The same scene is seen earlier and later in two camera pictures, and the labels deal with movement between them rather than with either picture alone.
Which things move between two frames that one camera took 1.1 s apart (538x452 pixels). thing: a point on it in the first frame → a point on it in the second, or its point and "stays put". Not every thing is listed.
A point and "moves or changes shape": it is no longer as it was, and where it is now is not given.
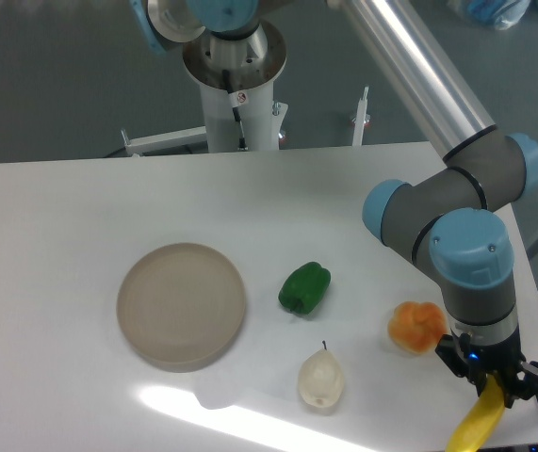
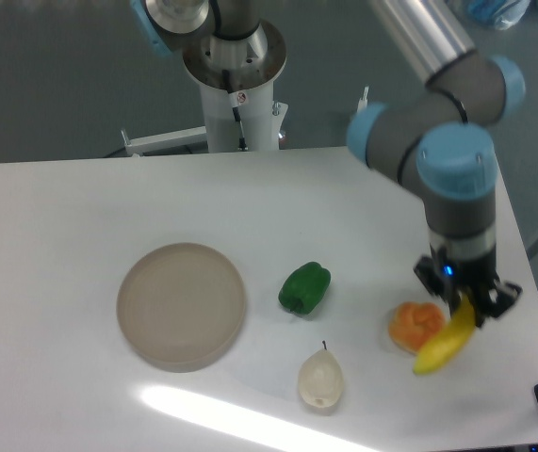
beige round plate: (180, 306) stays put
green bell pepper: (304, 287) stays put
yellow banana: (480, 420) moves or changes shape
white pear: (320, 379) stays put
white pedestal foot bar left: (139, 147) stays put
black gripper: (474, 361) → (471, 262)
